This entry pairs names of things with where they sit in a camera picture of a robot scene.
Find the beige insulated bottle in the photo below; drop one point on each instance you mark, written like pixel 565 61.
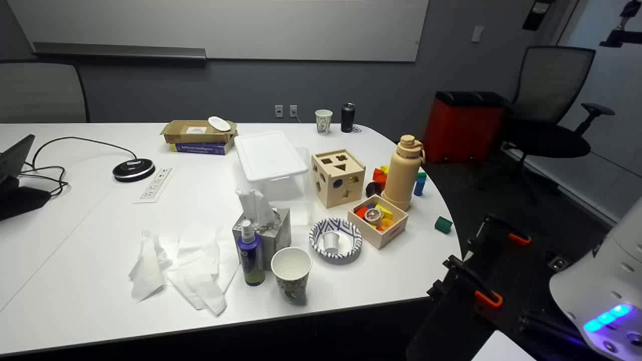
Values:
pixel 404 176

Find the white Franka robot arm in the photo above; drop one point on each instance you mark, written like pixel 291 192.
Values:
pixel 603 281

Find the blue-cap sanitizer bottle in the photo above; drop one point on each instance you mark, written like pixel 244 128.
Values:
pixel 252 259

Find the small white paper napkin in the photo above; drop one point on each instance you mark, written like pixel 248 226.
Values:
pixel 147 268

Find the wooden shape sorter cube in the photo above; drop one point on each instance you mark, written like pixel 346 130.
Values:
pixel 337 180

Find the clear plastic bin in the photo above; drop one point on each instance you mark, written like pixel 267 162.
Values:
pixel 281 187

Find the orange block in tray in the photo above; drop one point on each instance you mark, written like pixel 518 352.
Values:
pixel 361 214

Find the black wooden block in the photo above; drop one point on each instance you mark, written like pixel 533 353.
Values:
pixel 374 190

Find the white plastic lid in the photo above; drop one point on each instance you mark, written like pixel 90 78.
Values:
pixel 272 156

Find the red cylinder block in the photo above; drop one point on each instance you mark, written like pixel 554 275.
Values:
pixel 380 177

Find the patterned paper cup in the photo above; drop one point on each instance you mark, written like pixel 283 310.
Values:
pixel 291 273
pixel 323 122

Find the small white plastic cup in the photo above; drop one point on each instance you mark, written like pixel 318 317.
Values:
pixel 331 242

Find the wooden cylinder block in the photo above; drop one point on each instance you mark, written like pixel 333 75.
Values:
pixel 374 216

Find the black travel tumbler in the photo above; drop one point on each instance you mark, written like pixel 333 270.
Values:
pixel 348 118

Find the white tissue sheet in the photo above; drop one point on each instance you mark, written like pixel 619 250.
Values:
pixel 256 207

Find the blue patterned paper plate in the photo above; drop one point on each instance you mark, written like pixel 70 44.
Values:
pixel 348 248

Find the small yellow block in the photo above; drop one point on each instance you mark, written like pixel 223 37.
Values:
pixel 387 217

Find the grey marbled tissue box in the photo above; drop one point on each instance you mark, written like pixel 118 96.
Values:
pixel 272 238

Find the wooden block tray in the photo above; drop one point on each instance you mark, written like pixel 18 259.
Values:
pixel 395 232

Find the blue wooden block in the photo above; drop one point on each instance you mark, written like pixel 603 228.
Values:
pixel 419 183

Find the blue book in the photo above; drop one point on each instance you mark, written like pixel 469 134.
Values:
pixel 200 150

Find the green wooden block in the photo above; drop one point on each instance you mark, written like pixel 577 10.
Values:
pixel 441 226

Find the red bin black lid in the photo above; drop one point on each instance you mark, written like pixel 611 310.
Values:
pixel 464 132

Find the white remote control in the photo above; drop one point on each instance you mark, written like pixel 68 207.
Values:
pixel 152 186

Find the black round speakerphone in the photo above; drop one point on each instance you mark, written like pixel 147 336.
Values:
pixel 132 169

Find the grey whiteboard tray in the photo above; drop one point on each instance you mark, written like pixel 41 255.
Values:
pixel 121 50

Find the black mesh office chair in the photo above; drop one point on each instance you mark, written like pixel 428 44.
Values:
pixel 553 87

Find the white flat panel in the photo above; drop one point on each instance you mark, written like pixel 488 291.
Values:
pixel 512 347

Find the grey conference chair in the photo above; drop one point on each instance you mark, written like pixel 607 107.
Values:
pixel 41 92

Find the black laptop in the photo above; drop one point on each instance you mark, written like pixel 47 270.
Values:
pixel 12 162

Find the white wall outlet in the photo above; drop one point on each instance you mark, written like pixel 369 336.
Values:
pixel 293 110
pixel 279 112

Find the white wall whiteboard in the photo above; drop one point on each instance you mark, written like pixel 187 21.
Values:
pixel 221 26

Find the white light switch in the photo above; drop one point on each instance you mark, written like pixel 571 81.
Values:
pixel 476 32

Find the black wall-mounted device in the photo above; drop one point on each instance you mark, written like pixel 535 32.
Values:
pixel 536 13

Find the black camera bracket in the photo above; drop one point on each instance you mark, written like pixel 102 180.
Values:
pixel 625 30

